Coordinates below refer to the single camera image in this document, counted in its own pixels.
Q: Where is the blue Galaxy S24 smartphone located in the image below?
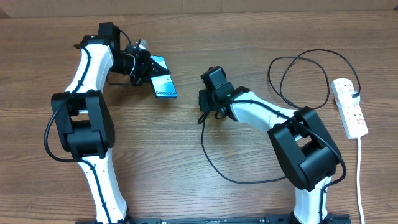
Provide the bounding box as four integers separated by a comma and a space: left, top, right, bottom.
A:
150, 74, 178, 98

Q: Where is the black USB charging cable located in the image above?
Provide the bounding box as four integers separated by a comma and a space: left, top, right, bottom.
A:
197, 49, 362, 185

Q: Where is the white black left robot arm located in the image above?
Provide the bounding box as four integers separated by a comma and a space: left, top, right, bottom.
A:
44, 22, 177, 223

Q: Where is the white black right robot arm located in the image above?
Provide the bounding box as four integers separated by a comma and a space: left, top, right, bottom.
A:
198, 66, 344, 223

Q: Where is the white charger plug adapter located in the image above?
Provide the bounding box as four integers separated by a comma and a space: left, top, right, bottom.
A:
335, 90, 361, 108

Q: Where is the white power strip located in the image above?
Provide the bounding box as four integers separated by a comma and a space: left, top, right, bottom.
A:
331, 78, 368, 139

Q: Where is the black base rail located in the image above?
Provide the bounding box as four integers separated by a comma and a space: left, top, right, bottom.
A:
75, 213, 351, 224

